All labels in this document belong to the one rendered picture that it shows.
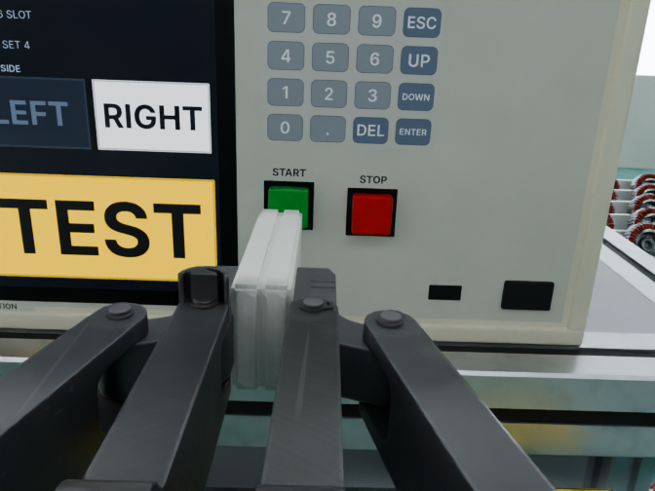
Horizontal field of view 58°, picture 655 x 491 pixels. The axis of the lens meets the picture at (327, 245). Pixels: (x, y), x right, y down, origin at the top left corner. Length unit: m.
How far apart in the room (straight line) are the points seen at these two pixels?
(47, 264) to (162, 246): 0.06
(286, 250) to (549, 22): 0.16
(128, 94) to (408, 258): 0.15
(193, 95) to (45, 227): 0.09
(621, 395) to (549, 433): 0.04
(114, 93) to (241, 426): 0.16
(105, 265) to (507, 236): 0.19
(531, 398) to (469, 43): 0.16
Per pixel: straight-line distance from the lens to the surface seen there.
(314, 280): 0.17
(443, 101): 0.27
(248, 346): 0.15
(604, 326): 0.35
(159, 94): 0.27
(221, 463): 0.50
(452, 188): 0.28
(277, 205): 0.27
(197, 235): 0.28
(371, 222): 0.27
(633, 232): 1.61
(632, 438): 0.33
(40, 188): 0.30
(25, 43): 0.29
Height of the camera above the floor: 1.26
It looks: 19 degrees down
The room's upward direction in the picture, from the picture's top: 2 degrees clockwise
